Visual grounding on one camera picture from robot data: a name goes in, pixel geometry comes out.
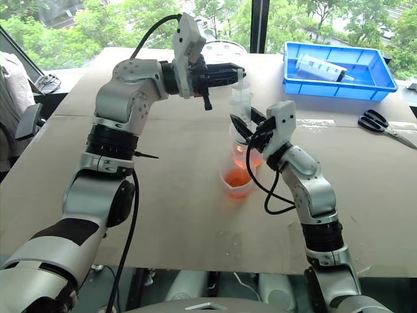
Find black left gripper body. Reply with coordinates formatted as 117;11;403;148
190;54;216;112

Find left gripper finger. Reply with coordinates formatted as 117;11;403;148
208;62;247;77
208;74;239;88

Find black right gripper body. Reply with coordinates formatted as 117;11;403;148
250;115;278;154

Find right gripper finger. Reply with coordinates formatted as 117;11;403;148
229;113;254;142
250;107;267;125

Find clear plastic syringe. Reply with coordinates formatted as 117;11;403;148
229;67;254;146

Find clear cup with red liquid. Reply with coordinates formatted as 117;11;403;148
220;167;255;200
227;128;263;170

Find large syringe with black plunger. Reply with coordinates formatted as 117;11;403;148
295;53;356;83

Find white round object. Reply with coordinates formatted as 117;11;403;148
202;39;248;66

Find clear plastic wrapper strip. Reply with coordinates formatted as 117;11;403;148
386;121;417;135
295;118;336;128

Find brown cardboard table cover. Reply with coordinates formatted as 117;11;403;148
0;47;417;278

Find blue plastic tray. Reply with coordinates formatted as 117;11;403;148
281;41;399;102

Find grey rounded shape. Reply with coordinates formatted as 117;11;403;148
259;273;297;312
164;269;209;303

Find black chair armrest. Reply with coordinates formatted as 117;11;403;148
14;103;46;142

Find grey robot torso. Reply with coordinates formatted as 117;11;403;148
125;295;296;313

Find person in striped shirt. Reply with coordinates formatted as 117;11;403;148
0;51;36;173

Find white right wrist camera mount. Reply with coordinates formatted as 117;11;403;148
263;100;297;159

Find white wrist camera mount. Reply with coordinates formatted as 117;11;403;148
263;100;297;159
171;12;208;99

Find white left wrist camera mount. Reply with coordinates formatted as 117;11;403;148
171;12;208;99

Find black window frame pillar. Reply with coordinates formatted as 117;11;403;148
249;0;271;53

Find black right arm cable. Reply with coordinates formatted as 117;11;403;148
246;130;297;215

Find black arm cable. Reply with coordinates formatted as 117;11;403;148
106;14;183;313
246;130;297;215

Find black handled scissors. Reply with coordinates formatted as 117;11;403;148
357;109;417;150

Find tangled dark cable bundle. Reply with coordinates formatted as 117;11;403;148
34;74;62;95

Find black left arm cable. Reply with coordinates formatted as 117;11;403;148
106;14;183;313

